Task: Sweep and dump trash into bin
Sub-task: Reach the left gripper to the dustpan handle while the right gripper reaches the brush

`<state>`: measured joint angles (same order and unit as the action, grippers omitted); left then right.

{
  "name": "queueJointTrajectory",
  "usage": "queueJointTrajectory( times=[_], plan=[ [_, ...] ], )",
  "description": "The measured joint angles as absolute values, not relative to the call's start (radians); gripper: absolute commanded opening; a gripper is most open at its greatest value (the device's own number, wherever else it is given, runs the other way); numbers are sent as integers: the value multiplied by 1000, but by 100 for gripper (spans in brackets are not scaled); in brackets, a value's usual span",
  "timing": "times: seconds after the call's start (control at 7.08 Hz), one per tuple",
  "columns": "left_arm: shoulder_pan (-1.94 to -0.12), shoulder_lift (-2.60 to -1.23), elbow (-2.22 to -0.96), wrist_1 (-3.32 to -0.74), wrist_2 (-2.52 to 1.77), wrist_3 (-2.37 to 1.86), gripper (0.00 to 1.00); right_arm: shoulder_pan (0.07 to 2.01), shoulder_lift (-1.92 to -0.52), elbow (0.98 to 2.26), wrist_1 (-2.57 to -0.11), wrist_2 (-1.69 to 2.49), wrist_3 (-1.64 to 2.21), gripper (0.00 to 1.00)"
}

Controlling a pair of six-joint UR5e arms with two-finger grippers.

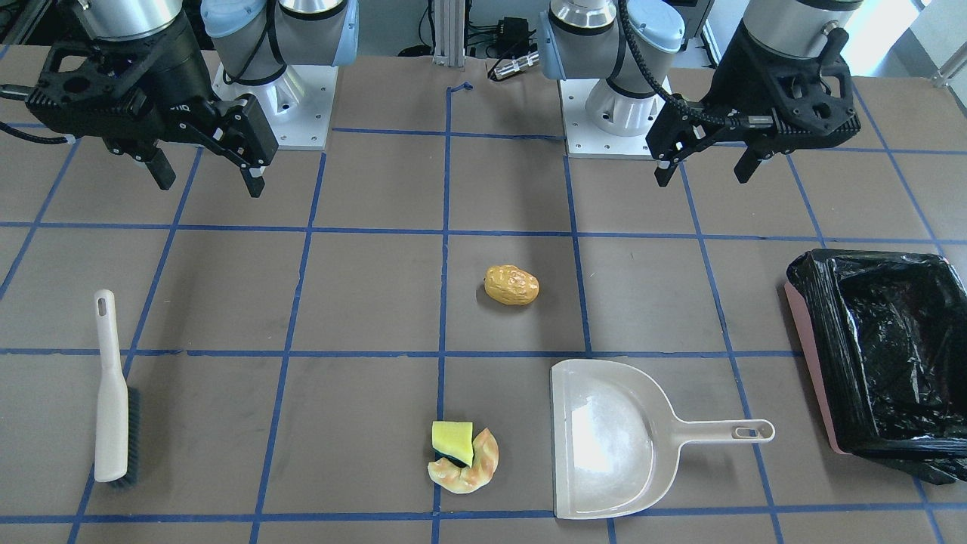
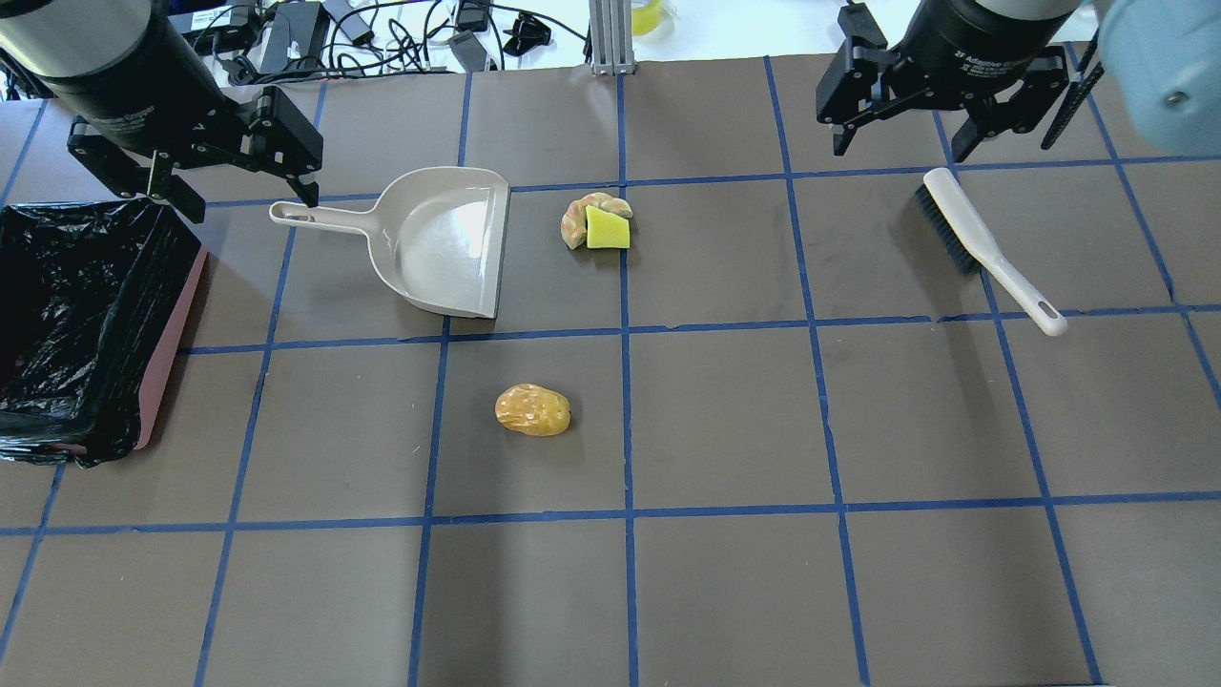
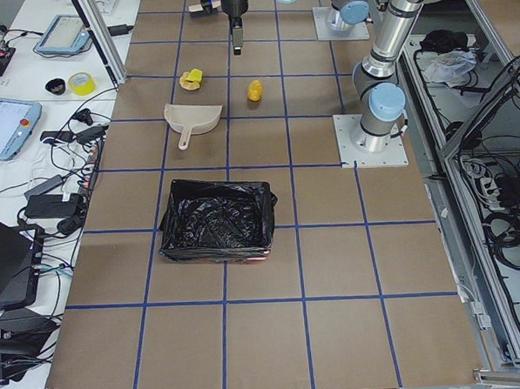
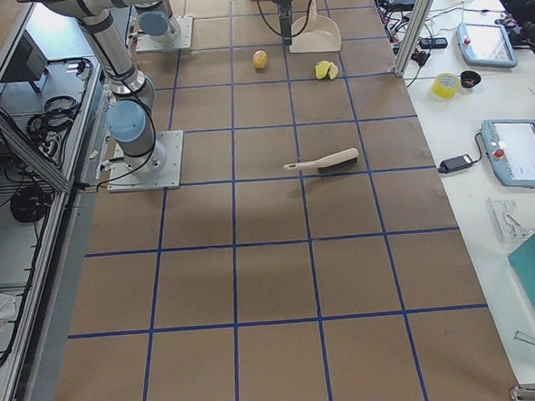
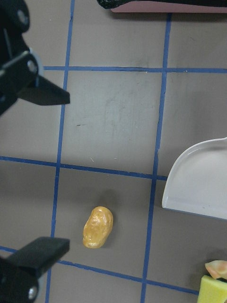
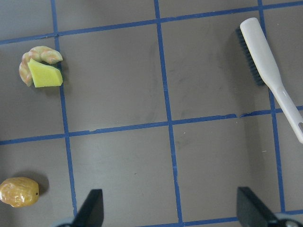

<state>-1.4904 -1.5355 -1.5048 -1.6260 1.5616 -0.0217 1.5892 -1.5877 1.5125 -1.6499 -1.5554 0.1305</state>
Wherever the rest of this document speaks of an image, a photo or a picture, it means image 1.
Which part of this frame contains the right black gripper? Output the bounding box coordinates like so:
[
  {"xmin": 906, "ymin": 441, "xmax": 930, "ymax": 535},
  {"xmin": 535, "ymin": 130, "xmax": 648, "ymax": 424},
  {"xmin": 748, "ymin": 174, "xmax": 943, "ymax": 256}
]
[{"xmin": 2, "ymin": 17, "xmax": 279, "ymax": 199}]

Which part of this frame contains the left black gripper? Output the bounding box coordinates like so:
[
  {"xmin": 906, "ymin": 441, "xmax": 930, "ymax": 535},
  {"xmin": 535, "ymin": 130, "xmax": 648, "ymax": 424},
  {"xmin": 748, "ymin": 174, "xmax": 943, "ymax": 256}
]
[{"xmin": 646, "ymin": 26, "xmax": 861, "ymax": 188}]

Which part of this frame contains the yellow toy potato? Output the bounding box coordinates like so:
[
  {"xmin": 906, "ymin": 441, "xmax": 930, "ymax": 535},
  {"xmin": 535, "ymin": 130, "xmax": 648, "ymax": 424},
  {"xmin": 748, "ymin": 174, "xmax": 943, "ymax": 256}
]
[{"xmin": 483, "ymin": 264, "xmax": 541, "ymax": 306}]

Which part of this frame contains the beige hand brush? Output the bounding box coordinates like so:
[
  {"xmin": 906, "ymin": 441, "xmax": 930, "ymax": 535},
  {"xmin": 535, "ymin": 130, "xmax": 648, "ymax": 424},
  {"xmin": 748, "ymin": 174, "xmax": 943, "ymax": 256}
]
[{"xmin": 94, "ymin": 289, "xmax": 141, "ymax": 488}]

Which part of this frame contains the beige plastic dustpan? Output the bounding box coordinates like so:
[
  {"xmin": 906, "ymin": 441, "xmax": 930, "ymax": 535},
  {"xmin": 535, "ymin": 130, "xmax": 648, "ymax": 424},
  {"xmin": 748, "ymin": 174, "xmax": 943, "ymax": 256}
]
[{"xmin": 550, "ymin": 359, "xmax": 776, "ymax": 520}]

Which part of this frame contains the toy croissant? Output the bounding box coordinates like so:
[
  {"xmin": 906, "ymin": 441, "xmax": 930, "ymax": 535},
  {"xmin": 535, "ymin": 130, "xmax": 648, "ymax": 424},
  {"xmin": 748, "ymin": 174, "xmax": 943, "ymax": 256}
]
[{"xmin": 426, "ymin": 429, "xmax": 499, "ymax": 493}]

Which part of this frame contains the yellow green sponge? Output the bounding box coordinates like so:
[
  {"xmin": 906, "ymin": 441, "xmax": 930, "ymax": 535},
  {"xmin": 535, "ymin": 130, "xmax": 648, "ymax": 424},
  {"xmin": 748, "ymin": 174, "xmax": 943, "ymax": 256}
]
[{"xmin": 431, "ymin": 420, "xmax": 474, "ymax": 468}]

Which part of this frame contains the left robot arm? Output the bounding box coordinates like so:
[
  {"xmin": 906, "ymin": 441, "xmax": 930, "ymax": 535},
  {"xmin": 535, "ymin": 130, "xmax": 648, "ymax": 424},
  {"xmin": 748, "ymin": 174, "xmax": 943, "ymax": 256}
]
[{"xmin": 538, "ymin": 1, "xmax": 861, "ymax": 187}]

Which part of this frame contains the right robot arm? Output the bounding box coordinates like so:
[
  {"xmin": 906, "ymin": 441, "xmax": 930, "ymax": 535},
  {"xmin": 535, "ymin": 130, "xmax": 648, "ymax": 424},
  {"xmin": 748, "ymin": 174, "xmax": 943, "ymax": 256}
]
[{"xmin": 2, "ymin": 1, "xmax": 359, "ymax": 197}]

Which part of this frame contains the pink bin with black bag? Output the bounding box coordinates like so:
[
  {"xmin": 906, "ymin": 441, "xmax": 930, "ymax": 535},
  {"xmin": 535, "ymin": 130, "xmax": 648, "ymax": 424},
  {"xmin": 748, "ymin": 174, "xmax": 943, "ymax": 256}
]
[{"xmin": 784, "ymin": 249, "xmax": 966, "ymax": 485}]

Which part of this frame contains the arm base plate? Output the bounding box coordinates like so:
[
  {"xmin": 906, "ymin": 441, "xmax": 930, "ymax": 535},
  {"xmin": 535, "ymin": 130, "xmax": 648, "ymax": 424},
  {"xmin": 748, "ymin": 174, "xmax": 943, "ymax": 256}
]
[
  {"xmin": 559, "ymin": 79, "xmax": 666, "ymax": 161},
  {"xmin": 213, "ymin": 66, "xmax": 339, "ymax": 150}
]

